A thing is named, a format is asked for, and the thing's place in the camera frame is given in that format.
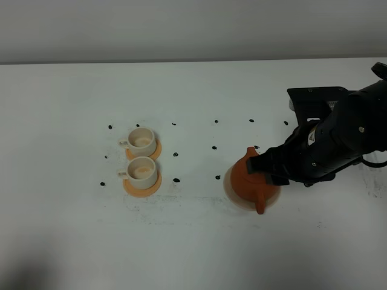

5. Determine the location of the orange saucer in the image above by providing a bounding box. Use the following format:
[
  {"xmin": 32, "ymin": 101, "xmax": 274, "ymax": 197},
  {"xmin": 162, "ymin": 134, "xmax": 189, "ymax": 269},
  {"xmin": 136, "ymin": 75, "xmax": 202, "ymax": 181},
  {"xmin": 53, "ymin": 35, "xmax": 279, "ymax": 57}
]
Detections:
[
  {"xmin": 122, "ymin": 172, "xmax": 163, "ymax": 198},
  {"xmin": 125, "ymin": 139, "xmax": 162, "ymax": 161}
]

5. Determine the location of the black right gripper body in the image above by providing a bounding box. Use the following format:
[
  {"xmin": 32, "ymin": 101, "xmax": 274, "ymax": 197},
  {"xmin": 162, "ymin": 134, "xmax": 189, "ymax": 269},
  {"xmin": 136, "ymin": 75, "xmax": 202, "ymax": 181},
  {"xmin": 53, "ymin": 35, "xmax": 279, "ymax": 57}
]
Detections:
[{"xmin": 283, "ymin": 117, "xmax": 360, "ymax": 187}]

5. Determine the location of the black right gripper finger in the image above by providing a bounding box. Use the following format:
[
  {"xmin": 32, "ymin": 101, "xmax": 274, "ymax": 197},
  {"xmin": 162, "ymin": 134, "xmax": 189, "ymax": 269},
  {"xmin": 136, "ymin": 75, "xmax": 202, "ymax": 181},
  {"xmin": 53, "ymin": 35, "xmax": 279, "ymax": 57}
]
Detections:
[
  {"xmin": 264, "ymin": 172, "xmax": 290, "ymax": 185},
  {"xmin": 246, "ymin": 146, "xmax": 287, "ymax": 174}
]

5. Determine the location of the beige round teapot coaster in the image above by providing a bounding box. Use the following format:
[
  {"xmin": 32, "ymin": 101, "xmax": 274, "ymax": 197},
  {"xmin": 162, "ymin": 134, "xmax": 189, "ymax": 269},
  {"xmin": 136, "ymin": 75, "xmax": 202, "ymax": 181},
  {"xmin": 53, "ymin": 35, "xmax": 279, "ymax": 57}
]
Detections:
[{"xmin": 223, "ymin": 167, "xmax": 281, "ymax": 211}]

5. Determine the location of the near orange saucer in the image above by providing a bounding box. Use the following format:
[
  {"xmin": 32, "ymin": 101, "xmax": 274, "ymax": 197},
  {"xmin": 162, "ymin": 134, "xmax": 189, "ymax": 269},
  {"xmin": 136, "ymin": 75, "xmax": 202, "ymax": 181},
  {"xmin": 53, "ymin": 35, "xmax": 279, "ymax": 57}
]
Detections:
[{"xmin": 122, "ymin": 172, "xmax": 163, "ymax": 198}]

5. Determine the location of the near white teacup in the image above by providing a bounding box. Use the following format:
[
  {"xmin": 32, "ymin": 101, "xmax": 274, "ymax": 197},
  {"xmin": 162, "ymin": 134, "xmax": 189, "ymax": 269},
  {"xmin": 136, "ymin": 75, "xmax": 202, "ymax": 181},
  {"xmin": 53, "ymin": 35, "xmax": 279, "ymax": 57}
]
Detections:
[{"xmin": 117, "ymin": 156, "xmax": 158, "ymax": 190}]

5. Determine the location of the far white teacup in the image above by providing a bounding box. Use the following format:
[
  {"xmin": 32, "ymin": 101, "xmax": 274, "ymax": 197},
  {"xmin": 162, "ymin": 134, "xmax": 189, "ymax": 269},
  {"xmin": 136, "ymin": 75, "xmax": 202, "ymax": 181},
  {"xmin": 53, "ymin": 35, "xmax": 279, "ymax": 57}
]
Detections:
[{"xmin": 118, "ymin": 127, "xmax": 157, "ymax": 157}]

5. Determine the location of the far orange saucer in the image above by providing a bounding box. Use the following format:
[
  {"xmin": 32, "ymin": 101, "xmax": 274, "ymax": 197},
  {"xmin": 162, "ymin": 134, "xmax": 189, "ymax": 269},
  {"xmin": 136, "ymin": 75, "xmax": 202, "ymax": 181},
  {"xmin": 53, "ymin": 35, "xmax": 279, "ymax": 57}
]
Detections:
[{"xmin": 125, "ymin": 139, "xmax": 162, "ymax": 161}]

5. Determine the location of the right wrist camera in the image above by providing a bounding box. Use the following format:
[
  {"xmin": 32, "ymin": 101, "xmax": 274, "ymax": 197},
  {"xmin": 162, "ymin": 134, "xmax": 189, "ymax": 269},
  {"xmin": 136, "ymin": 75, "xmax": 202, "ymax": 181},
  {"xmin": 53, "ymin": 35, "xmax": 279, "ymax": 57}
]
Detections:
[{"xmin": 287, "ymin": 86, "xmax": 354, "ymax": 126}]

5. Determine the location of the white teacup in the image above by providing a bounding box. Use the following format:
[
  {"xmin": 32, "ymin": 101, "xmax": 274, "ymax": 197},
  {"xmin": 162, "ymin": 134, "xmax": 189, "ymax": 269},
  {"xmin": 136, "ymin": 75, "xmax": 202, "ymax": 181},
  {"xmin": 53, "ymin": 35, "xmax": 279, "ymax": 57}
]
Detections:
[
  {"xmin": 118, "ymin": 127, "xmax": 157, "ymax": 157},
  {"xmin": 117, "ymin": 156, "xmax": 158, "ymax": 190}
]

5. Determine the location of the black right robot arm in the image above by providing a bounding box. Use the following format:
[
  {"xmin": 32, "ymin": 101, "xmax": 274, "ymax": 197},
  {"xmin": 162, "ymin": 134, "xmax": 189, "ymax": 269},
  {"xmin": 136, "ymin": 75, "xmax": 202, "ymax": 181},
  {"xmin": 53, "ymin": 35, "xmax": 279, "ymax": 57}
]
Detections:
[{"xmin": 246, "ymin": 62, "xmax": 386, "ymax": 187}]

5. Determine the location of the brown clay teapot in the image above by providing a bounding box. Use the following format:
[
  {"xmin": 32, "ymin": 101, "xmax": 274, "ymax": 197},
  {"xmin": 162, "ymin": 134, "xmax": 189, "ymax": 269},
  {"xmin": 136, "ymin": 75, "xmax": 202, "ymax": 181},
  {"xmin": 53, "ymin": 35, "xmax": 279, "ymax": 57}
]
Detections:
[{"xmin": 230, "ymin": 147, "xmax": 279, "ymax": 214}]

